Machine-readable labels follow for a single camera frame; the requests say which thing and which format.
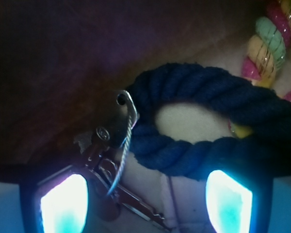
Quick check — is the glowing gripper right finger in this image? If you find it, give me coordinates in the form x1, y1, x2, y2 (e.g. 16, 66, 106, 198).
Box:
203, 167, 291, 233

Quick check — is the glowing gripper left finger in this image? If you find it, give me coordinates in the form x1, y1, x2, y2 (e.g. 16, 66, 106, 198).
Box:
0, 165, 90, 233

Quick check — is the silver key bunch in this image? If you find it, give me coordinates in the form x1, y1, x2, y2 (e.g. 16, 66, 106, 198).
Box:
38, 89, 170, 231

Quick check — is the dark blue twisted rope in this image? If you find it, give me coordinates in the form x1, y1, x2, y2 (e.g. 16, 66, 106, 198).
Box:
125, 62, 291, 182

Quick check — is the multicolour twisted rope ring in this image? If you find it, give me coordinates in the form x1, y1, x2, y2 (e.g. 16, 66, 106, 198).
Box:
227, 0, 291, 139

